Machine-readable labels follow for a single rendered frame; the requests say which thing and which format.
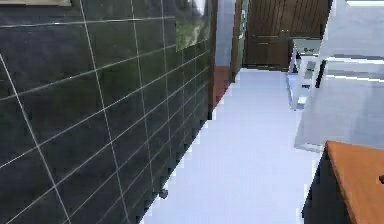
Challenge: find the large white cabinet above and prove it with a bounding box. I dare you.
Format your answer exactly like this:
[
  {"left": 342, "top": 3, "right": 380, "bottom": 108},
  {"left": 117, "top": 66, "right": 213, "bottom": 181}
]
[{"left": 293, "top": 0, "right": 384, "bottom": 153}]

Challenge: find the pale framed wall picture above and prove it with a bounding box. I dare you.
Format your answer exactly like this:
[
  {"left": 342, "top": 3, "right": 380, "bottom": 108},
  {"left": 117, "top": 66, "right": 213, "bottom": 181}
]
[{"left": 0, "top": 0, "right": 72, "bottom": 7}]

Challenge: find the dark brown wooden door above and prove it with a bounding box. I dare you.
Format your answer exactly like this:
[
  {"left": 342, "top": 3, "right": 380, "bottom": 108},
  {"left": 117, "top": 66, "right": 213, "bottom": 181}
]
[{"left": 244, "top": 0, "right": 333, "bottom": 72}]

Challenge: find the black cabinet with orange top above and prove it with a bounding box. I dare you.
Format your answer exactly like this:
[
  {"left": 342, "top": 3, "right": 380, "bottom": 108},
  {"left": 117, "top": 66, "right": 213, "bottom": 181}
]
[{"left": 301, "top": 140, "right": 384, "bottom": 224}]

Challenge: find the green framed wall picture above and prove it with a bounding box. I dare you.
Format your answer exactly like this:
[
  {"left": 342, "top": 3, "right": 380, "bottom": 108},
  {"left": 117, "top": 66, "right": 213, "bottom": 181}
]
[{"left": 174, "top": 0, "right": 212, "bottom": 52}]

